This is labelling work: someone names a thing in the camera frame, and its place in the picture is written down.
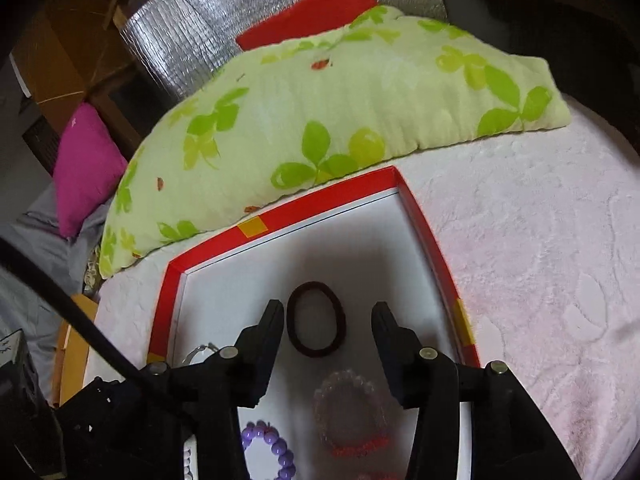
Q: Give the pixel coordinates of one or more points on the orange cardboard box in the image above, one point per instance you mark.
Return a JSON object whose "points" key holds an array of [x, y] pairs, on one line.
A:
{"points": [[75, 350]]}

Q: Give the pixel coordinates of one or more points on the magenta pillow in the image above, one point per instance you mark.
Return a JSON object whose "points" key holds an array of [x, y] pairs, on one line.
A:
{"points": [[85, 170]]}

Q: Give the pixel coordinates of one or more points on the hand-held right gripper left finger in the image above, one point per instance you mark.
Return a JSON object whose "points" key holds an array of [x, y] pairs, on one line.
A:
{"points": [[272, 330]]}

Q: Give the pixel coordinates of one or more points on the grey blanket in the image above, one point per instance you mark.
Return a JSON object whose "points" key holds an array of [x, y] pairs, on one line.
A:
{"points": [[45, 260]]}

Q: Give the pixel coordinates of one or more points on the brown cardboard board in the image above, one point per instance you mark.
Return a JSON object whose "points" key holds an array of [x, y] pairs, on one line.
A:
{"points": [[60, 35]]}

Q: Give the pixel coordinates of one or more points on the green floral pillow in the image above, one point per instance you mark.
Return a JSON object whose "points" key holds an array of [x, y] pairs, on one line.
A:
{"points": [[325, 110]]}

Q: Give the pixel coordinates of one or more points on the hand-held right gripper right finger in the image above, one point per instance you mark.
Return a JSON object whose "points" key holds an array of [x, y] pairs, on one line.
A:
{"points": [[382, 330]]}

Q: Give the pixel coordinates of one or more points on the red cushion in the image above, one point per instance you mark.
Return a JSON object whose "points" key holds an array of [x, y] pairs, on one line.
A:
{"points": [[310, 15]]}

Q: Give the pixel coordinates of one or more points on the shallow red cardboard box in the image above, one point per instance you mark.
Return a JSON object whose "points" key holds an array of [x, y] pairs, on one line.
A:
{"points": [[330, 240]]}

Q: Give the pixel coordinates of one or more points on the grey bangle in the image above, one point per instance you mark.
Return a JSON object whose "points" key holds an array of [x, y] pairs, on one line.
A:
{"points": [[197, 352]]}

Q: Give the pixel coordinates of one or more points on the silver foil insulation mat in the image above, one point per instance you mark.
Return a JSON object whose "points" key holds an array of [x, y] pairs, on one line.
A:
{"points": [[180, 25]]}

